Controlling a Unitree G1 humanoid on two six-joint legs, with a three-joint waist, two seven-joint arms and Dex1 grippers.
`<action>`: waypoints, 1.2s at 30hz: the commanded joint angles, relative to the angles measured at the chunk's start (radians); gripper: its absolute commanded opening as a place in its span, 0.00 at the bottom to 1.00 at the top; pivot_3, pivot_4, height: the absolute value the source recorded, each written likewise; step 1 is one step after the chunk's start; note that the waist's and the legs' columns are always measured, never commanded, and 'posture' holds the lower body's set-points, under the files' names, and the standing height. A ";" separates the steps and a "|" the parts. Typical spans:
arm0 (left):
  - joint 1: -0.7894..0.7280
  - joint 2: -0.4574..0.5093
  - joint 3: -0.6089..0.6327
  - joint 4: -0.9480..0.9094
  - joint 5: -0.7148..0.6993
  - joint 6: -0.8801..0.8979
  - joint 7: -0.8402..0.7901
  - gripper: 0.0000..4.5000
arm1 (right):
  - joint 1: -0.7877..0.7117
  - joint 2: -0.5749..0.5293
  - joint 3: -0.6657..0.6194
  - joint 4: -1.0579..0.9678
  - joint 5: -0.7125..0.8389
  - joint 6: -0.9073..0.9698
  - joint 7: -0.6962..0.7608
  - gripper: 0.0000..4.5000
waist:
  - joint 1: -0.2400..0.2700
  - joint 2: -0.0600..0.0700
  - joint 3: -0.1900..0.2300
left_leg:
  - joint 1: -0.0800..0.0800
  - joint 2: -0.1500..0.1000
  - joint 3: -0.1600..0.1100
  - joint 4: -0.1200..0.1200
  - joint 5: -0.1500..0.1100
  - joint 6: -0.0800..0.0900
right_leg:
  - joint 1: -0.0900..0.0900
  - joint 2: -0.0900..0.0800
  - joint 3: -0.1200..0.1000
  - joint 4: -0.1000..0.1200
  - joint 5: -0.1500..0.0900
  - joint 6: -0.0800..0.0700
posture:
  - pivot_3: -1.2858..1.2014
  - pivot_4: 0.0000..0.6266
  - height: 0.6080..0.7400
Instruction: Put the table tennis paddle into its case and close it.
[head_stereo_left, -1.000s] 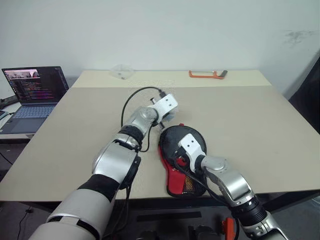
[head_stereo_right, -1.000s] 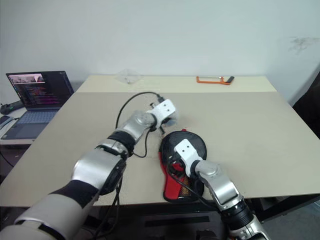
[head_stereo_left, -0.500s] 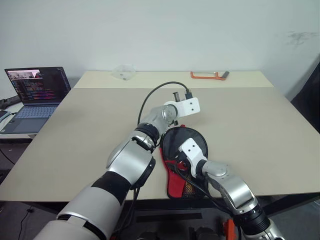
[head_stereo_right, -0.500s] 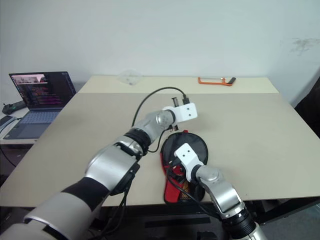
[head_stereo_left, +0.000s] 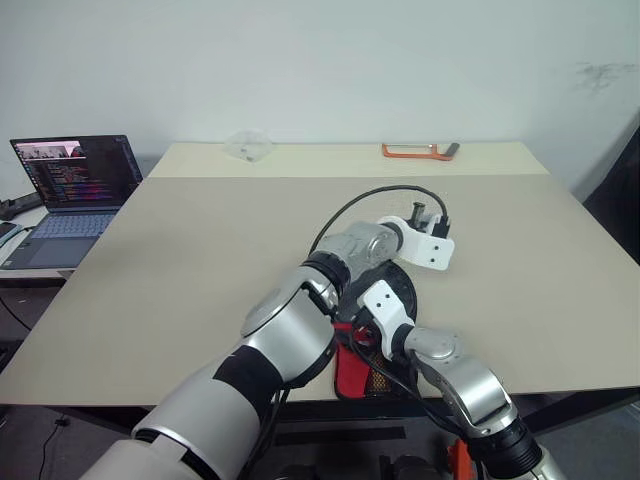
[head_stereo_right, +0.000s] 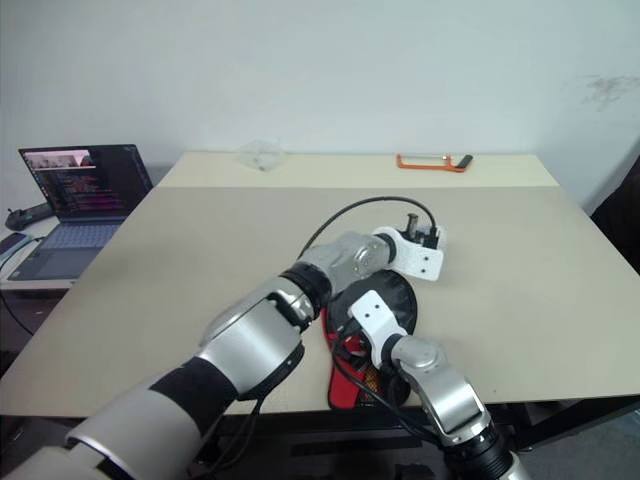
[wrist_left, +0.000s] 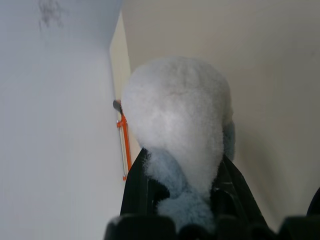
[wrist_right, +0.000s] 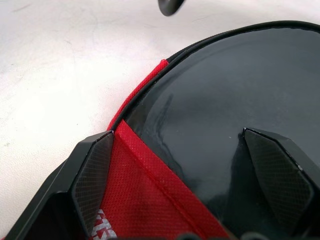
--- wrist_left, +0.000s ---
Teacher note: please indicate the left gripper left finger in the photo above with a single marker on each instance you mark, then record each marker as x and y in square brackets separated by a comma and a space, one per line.
[136, 190]

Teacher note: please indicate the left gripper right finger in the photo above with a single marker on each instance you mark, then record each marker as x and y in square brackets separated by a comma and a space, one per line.
[232, 197]

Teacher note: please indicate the white fluffy plush toy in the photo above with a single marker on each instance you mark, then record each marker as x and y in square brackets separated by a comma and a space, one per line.
[177, 112]

